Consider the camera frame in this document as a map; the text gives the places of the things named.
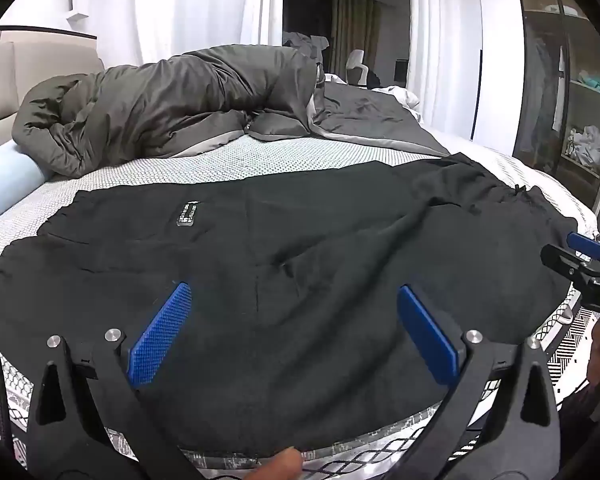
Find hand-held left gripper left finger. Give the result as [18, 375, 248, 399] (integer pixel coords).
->
[27, 281, 206, 480]

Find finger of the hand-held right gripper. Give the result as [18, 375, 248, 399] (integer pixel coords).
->
[566, 231, 600, 263]
[540, 244, 598, 278]

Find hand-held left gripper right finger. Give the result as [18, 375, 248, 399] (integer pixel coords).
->
[397, 284, 563, 480]

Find black pants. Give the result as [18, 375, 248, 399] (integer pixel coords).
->
[0, 152, 581, 461]

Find person's right hand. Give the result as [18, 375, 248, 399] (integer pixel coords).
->
[586, 320, 600, 396]

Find person's left hand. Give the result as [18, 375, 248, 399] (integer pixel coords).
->
[252, 447, 305, 480]

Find black and white patterned rug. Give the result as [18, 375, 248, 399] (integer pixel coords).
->
[550, 305, 600, 406]

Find white clothes pile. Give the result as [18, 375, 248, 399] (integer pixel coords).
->
[565, 125, 600, 168]

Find teal folded cloth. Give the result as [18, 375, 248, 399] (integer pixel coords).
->
[577, 70, 600, 96]

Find glass door wardrobe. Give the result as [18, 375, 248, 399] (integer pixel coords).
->
[510, 0, 600, 216]

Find light blue bolster pillow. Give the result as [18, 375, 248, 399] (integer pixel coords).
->
[0, 147, 56, 231]

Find bed with honeycomb mattress cover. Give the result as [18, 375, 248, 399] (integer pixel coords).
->
[0, 130, 600, 480]

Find dark grey duvet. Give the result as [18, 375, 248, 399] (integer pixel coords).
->
[11, 45, 451, 178]

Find white curtain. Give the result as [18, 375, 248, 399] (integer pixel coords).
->
[67, 0, 283, 68]
[407, 0, 481, 111]

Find white chair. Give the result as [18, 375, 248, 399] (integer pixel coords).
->
[345, 50, 368, 86]

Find beige padded headboard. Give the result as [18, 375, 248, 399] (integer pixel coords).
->
[0, 25, 106, 158]

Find brown curtain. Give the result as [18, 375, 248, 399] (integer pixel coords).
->
[330, 0, 381, 81]

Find dark grey clothes pile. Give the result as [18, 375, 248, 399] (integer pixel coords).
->
[282, 30, 331, 61]

